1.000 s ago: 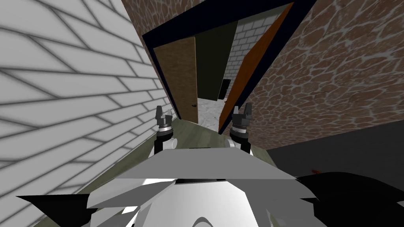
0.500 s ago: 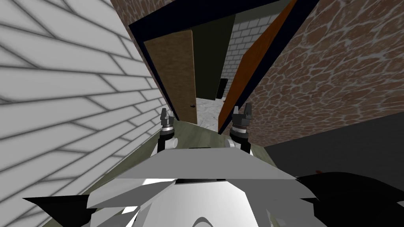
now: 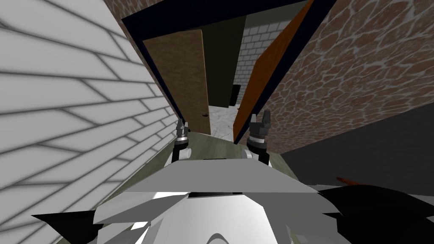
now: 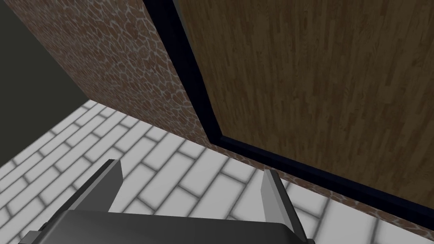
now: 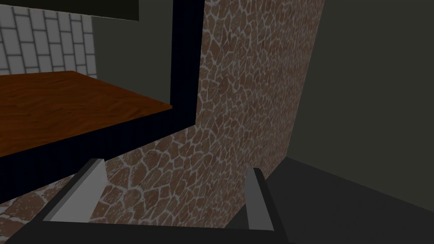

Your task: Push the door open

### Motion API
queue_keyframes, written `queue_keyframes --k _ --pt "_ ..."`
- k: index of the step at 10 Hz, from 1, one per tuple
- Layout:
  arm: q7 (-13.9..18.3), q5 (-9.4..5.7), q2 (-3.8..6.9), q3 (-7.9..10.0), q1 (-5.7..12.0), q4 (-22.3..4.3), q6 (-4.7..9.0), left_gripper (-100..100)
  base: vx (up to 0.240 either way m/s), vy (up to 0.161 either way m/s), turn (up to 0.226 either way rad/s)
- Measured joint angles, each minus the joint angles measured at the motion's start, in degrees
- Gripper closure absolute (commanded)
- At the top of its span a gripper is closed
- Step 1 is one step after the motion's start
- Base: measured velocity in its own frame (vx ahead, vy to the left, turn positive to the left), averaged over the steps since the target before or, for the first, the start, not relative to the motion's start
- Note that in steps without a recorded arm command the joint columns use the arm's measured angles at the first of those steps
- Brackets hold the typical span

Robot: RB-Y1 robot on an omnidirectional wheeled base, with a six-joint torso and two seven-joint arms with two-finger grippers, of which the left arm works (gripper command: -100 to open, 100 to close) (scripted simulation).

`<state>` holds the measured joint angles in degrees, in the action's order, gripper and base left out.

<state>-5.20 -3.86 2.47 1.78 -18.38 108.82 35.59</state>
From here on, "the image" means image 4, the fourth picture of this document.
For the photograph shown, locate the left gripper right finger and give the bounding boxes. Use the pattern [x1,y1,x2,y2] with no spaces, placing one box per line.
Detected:
[260,169,309,241]

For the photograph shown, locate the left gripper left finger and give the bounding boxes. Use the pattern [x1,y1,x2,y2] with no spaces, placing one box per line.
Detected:
[58,158,123,214]

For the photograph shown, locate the brown wooden door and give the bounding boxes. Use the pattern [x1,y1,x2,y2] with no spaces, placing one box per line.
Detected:
[172,0,434,210]

